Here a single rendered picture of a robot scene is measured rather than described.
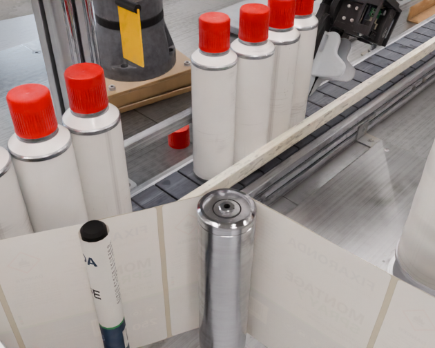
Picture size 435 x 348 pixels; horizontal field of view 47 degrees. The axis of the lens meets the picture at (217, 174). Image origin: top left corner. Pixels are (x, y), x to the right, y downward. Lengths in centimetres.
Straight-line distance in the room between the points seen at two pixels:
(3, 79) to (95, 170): 59
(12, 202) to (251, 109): 30
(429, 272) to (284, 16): 32
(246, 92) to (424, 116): 42
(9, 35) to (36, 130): 82
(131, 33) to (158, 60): 40
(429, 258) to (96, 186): 31
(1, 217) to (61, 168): 6
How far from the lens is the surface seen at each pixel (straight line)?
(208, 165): 60
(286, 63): 62
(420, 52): 95
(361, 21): 70
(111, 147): 46
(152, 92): 88
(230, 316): 37
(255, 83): 58
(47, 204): 45
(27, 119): 41
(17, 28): 126
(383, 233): 59
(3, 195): 42
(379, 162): 70
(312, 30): 65
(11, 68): 107
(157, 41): 87
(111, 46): 87
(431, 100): 98
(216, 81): 54
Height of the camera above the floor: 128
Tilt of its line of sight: 38 degrees down
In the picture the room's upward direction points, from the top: 1 degrees clockwise
